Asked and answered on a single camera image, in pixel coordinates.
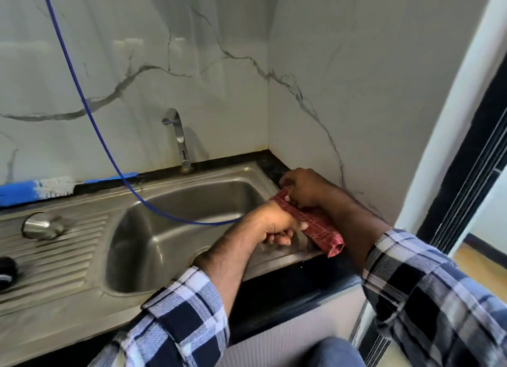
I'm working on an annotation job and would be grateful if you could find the person's left hand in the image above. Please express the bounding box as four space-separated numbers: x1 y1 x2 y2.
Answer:
239 200 309 248

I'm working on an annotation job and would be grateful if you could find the person's right hand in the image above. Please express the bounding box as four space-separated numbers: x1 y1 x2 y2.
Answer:
279 168 340 209

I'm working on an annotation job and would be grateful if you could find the red checked cloth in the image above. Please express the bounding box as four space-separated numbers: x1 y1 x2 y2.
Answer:
271 187 345 259

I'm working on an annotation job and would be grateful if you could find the person's left forearm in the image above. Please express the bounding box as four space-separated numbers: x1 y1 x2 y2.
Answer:
89 217 265 367

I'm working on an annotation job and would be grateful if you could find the person's right forearm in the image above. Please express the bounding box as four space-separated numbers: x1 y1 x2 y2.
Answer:
317 185 507 367

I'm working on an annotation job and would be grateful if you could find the white cabinet front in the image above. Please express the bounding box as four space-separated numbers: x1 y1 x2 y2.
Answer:
214 285 367 367

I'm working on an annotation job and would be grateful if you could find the chrome tap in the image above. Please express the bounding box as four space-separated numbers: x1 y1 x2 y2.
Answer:
161 108 195 173

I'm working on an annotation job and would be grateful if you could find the person's blue jeans leg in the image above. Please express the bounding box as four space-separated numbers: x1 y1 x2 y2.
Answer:
295 337 367 367

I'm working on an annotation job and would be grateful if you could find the stainless steel sink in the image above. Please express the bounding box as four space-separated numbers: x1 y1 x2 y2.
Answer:
0 161 330 367

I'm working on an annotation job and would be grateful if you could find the round steel lid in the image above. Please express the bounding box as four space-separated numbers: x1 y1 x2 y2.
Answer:
21 212 67 241

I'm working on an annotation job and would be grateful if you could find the blue white bristle brush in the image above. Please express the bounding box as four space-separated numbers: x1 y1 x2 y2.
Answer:
0 172 139 208

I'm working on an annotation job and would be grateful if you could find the black round object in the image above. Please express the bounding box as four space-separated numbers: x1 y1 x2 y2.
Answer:
0 256 19 292

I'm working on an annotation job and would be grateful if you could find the black window frame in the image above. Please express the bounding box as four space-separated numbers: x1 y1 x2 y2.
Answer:
416 54 507 257

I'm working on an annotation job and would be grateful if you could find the blue cable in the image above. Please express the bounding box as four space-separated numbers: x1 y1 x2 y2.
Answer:
40 0 247 226

